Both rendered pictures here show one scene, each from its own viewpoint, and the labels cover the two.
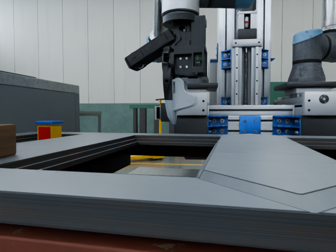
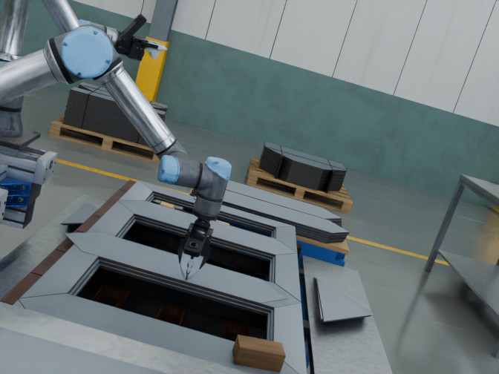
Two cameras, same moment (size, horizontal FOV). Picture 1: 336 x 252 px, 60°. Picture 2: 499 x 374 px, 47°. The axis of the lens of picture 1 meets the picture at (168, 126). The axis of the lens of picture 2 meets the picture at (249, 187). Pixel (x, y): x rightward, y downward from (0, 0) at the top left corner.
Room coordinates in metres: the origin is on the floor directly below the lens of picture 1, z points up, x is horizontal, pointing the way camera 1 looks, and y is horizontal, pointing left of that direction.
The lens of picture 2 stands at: (0.87, 1.50, 1.61)
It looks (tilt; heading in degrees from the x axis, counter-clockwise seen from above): 15 degrees down; 256
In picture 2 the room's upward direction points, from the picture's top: 17 degrees clockwise
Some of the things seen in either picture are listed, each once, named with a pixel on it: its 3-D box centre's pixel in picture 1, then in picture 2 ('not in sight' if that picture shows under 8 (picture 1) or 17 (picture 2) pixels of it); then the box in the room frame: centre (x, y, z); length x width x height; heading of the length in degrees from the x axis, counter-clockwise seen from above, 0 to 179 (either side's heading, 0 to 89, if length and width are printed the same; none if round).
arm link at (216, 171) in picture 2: not in sight; (213, 178); (0.59, -0.02, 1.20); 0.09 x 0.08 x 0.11; 4
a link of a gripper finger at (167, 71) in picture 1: (169, 77); (201, 254); (0.57, 0.00, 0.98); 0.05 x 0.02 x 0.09; 167
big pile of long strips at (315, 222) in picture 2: not in sight; (269, 208); (0.09, -1.12, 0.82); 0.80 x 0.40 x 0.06; 167
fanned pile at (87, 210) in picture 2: not in sight; (90, 217); (0.91, -0.83, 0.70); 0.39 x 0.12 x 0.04; 77
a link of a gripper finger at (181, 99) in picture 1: (180, 101); (196, 264); (0.58, -0.03, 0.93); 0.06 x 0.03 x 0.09; 77
